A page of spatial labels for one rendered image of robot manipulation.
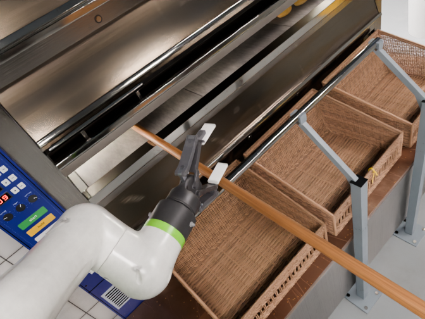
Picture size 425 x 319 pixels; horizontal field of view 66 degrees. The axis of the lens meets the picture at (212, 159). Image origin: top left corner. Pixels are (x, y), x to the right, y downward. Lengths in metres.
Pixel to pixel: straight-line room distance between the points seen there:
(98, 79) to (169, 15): 0.32
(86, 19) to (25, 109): 0.30
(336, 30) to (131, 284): 1.63
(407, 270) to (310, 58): 1.24
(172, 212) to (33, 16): 0.62
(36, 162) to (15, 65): 0.28
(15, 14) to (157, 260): 0.70
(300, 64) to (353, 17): 0.46
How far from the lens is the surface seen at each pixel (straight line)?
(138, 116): 1.02
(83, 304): 1.53
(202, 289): 1.53
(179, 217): 0.68
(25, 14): 1.01
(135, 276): 0.63
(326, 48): 1.87
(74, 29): 1.06
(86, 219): 0.62
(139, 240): 0.64
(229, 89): 1.41
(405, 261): 2.16
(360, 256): 1.62
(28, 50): 1.04
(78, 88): 1.08
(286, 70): 1.67
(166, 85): 1.05
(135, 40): 1.14
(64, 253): 0.55
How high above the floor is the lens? 1.90
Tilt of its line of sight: 41 degrees down
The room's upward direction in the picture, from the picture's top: 25 degrees counter-clockwise
